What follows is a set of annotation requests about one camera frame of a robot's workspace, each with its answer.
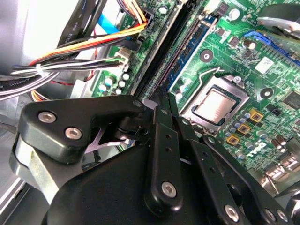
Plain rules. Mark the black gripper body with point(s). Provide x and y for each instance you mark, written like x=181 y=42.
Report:
x=105 y=199

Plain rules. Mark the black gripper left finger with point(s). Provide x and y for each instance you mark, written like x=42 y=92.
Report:
x=70 y=112

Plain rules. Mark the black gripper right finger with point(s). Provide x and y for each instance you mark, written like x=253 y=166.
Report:
x=202 y=161

